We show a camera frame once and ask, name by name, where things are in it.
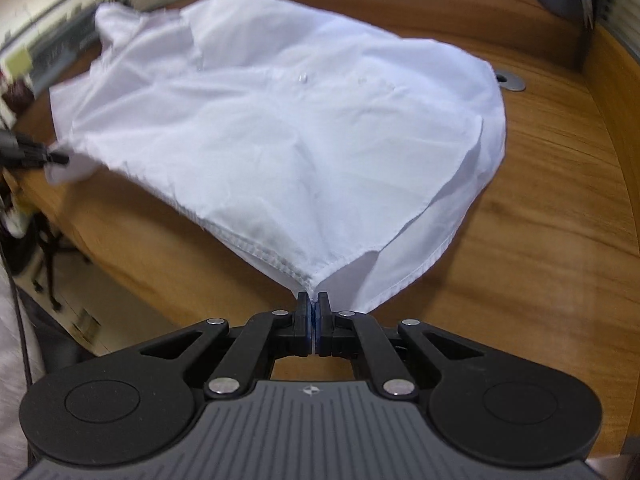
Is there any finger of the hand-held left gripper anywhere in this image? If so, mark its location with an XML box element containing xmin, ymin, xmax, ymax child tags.
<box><xmin>0</xmin><ymin>129</ymin><xmax>71</xmax><ymax>167</ymax></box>

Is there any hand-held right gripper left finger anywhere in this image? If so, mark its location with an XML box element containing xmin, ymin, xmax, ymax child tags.
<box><xmin>135</xmin><ymin>291</ymin><xmax>314</xmax><ymax>401</ymax></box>

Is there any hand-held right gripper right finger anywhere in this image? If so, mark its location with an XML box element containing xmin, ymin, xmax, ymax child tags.
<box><xmin>314</xmin><ymin>291</ymin><xmax>488</xmax><ymax>401</ymax></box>

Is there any white collared shirt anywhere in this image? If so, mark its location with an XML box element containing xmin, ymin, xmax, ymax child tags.
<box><xmin>48</xmin><ymin>0</ymin><xmax>507</xmax><ymax>316</ymax></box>

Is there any black office chair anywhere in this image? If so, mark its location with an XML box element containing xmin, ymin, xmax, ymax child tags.
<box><xmin>0</xmin><ymin>170</ymin><xmax>93</xmax><ymax>313</ymax></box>

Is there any round desk cable grommet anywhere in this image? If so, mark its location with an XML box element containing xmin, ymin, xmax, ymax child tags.
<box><xmin>495</xmin><ymin>72</ymin><xmax>527</xmax><ymax>92</ymax></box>

